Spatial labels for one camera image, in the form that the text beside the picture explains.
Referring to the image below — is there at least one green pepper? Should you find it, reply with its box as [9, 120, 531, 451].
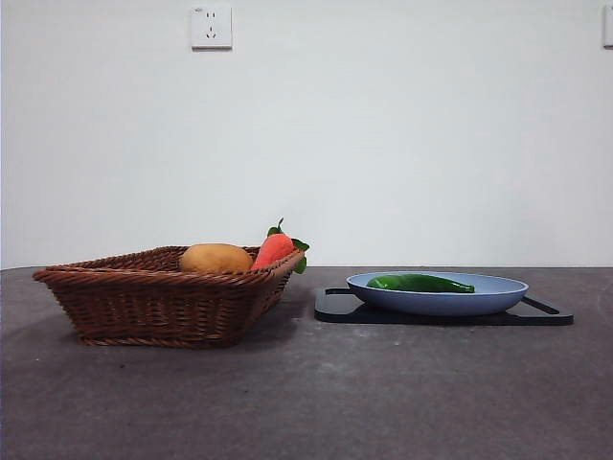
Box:
[365, 273, 476, 295]

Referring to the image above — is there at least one blue round plate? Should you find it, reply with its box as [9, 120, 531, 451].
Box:
[345, 270, 531, 317]

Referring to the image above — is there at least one brown wicker basket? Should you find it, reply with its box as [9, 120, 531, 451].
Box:
[32, 244, 307, 349]

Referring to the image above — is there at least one orange carrot with green leaves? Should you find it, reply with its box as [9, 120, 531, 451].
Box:
[251, 218, 310, 276]

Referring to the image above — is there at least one black flat tray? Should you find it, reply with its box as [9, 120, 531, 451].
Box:
[313, 286, 575, 328]

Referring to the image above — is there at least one yellow-brown potato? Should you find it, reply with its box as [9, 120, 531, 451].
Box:
[179, 242, 254, 273]

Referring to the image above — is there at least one white wall socket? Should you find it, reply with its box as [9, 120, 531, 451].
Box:
[191, 5, 234, 51]

